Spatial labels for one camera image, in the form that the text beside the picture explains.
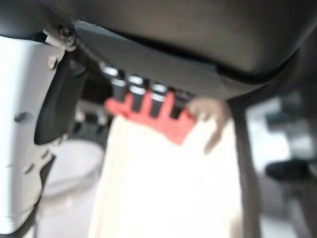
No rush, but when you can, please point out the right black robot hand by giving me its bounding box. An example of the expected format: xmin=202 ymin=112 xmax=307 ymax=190
xmin=0 ymin=0 xmax=317 ymax=235

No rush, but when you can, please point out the red cloth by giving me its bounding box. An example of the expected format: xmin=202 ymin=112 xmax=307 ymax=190
xmin=104 ymin=93 xmax=196 ymax=146

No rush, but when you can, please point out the white wicker basket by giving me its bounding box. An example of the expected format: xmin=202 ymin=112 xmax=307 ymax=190
xmin=88 ymin=98 xmax=245 ymax=238

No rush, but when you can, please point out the round glass washer door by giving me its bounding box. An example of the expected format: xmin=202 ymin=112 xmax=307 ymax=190
xmin=42 ymin=138 xmax=105 ymax=199

